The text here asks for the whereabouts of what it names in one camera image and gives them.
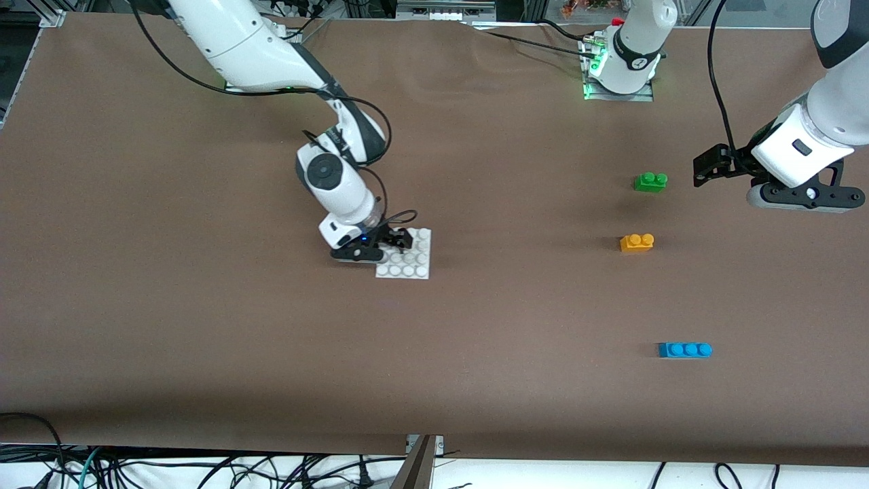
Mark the white studded base plate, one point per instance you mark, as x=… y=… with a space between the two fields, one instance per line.
x=407 y=268

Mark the yellow two-stud block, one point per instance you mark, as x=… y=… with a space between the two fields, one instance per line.
x=637 y=243

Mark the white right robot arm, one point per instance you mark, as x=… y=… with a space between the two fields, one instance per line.
x=237 y=41

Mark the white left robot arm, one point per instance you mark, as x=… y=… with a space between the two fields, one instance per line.
x=842 y=102

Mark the green two-stud block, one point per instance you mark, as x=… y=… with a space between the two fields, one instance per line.
x=650 y=182

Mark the blue three-stud block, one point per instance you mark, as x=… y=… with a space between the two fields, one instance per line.
x=684 y=350

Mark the brown table cover sheet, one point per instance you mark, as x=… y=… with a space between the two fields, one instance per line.
x=434 y=339

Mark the grey metal bracket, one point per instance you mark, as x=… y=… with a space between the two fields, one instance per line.
x=440 y=445

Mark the dark metal post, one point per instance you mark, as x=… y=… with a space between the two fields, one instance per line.
x=417 y=468

